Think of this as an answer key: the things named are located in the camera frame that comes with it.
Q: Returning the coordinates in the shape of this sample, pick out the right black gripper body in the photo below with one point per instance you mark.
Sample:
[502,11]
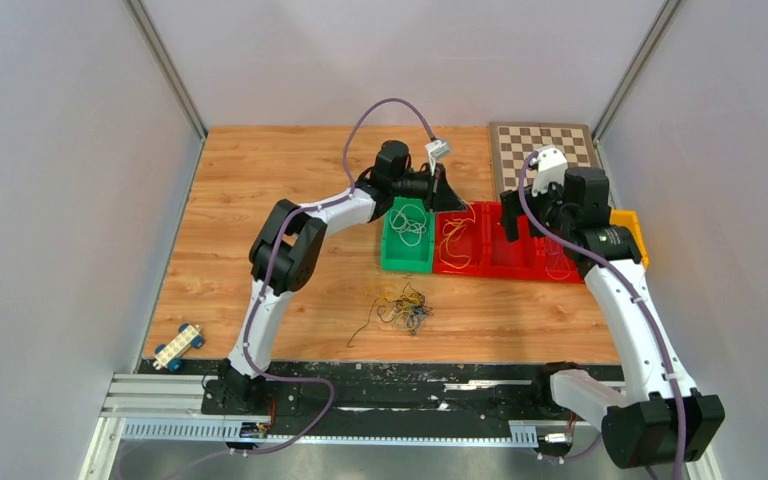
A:
[562,218]

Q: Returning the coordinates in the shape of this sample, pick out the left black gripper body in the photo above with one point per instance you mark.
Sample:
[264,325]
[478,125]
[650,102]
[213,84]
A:
[438,185]

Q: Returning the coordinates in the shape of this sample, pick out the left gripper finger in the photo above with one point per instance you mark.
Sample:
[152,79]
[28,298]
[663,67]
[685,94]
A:
[450,206]
[446,190]

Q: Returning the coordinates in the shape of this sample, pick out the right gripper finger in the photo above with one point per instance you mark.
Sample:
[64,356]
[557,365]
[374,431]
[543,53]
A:
[536,209]
[511,212]

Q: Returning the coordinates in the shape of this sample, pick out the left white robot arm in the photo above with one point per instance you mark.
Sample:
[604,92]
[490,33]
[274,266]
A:
[286,251]

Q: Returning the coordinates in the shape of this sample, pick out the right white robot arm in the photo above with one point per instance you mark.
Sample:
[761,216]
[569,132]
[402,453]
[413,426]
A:
[660,416]

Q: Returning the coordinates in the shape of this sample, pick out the red bin left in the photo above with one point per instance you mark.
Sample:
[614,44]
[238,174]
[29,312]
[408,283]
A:
[459,242]

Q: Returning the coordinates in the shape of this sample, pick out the red bin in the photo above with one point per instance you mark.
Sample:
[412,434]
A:
[524,259]
[551,263]
[459,242]

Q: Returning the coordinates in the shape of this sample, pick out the green plastic bin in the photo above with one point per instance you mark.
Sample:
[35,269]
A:
[408,236]

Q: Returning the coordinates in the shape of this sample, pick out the red bin middle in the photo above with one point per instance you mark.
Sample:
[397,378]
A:
[524,259]

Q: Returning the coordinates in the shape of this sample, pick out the red bin right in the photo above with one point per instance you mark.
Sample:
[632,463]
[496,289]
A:
[551,263]

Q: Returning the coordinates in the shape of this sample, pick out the wooden chessboard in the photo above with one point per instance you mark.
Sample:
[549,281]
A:
[511,142]

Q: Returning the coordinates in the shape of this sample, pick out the yellow plastic bin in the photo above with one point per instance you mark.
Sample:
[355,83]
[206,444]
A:
[629,220]

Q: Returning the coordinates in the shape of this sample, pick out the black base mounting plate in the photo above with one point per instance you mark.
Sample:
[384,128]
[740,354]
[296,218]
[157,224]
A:
[377,399]

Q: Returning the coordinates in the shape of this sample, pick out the blue white toy block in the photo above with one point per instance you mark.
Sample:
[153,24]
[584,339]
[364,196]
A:
[169,356]

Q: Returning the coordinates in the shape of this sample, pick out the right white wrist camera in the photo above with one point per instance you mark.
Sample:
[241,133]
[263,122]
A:
[550,164]

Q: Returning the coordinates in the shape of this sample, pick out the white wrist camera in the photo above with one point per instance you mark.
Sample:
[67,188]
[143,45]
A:
[550,164]
[436,149]

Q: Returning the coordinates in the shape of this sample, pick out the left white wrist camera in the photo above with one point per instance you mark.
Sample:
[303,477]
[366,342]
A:
[436,149]

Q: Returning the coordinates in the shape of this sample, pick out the right aluminium corner post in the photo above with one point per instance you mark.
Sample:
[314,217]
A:
[655,33]

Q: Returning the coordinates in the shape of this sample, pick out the aluminium corner post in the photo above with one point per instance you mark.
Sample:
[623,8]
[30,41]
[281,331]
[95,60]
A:
[655,33]
[151,35]

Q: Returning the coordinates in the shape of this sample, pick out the left aluminium corner post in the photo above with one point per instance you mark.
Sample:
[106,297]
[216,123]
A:
[151,35]

